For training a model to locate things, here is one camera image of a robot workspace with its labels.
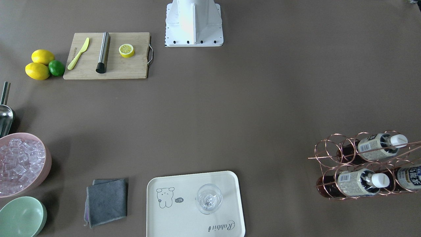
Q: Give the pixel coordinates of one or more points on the copper wire bottle basket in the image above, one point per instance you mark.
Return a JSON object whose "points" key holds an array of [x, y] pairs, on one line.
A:
{"points": [[325, 153]]}

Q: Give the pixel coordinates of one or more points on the yellow lemon lower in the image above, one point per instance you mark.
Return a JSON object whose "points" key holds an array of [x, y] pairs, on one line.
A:
{"points": [[37, 71]]}

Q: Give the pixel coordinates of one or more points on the grey folded cloth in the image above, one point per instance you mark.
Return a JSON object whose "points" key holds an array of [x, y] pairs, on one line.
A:
{"points": [[106, 201]]}

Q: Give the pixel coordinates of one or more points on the tea bottle back slot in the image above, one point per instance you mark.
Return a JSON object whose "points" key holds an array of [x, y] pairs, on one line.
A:
{"points": [[374, 148]]}

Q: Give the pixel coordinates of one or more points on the steel ice scoop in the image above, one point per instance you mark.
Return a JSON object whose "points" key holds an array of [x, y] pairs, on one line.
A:
{"points": [[6, 113]]}

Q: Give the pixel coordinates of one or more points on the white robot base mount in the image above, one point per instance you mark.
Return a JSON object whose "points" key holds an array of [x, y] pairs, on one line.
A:
{"points": [[193, 23]]}

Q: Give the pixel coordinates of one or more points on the clear ice cubes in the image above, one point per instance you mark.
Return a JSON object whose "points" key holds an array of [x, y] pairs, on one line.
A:
{"points": [[21, 162]]}

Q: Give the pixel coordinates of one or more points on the half lemon slice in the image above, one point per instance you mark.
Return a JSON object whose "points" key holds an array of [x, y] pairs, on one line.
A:
{"points": [[126, 50]]}

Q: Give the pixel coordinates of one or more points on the mint green bowl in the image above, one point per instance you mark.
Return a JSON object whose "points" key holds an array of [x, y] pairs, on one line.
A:
{"points": [[22, 217]]}

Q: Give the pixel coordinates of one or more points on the tea bottle front slot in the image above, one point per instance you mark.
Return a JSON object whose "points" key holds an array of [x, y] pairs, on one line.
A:
{"points": [[407, 178]]}

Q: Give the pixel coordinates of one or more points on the bamboo cutting board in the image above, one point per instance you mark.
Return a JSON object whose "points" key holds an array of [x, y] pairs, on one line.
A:
{"points": [[118, 67]]}

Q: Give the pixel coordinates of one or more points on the cream serving tray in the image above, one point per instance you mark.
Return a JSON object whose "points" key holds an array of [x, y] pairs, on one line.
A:
{"points": [[171, 209]]}

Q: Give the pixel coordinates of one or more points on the green lime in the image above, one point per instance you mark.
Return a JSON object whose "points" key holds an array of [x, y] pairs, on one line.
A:
{"points": [[56, 68]]}

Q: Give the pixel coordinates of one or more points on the steel muddler black tip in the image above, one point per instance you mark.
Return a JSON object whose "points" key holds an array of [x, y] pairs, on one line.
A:
{"points": [[103, 55]]}

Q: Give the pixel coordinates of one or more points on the yellow plastic knife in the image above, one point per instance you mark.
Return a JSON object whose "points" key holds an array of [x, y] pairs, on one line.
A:
{"points": [[82, 50]]}

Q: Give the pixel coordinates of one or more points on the clear wine glass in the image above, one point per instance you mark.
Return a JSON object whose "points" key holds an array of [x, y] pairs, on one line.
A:
{"points": [[209, 199]]}

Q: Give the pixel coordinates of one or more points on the pink bowl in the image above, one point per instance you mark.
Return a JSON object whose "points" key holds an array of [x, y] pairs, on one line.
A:
{"points": [[45, 170]]}

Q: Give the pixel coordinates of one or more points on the tea bottle side slot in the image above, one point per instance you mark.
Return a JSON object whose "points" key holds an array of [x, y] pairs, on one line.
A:
{"points": [[347, 184]]}

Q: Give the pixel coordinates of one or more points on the yellow lemon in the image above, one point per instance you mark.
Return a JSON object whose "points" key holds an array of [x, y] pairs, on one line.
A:
{"points": [[42, 56], [37, 71]]}

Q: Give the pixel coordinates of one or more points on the yellow lemon upper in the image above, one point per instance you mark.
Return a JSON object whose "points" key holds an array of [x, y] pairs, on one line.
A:
{"points": [[42, 56]]}

